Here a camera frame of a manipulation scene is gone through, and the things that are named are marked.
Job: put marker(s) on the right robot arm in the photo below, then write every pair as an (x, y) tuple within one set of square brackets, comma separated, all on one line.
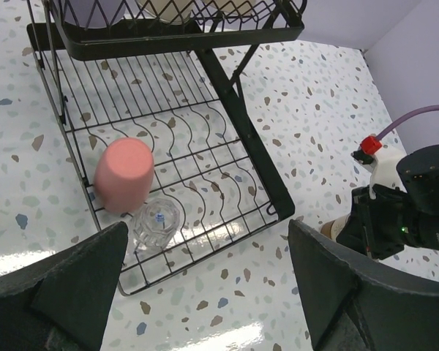
[(419, 173)]

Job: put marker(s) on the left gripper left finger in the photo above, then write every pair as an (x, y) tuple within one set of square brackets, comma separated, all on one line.
[(63, 301)]

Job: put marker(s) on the coral pink plastic cup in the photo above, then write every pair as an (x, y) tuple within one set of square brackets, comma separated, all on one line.
[(124, 175)]

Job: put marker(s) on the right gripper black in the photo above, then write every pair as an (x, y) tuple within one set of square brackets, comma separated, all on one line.
[(381, 227)]

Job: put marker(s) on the beige plastic cup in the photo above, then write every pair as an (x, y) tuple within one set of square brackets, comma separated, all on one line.
[(232, 7)]

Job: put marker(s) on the lilac plastic cup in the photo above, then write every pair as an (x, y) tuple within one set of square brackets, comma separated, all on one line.
[(92, 14)]

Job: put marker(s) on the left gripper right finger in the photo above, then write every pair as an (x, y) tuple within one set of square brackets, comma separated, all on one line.
[(351, 302)]

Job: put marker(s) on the black wire dish rack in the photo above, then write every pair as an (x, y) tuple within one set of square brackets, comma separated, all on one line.
[(179, 89)]

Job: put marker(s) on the clear plastic cup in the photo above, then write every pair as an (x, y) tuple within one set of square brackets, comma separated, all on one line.
[(152, 227)]

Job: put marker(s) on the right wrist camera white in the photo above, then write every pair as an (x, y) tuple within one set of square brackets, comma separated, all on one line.
[(381, 161)]

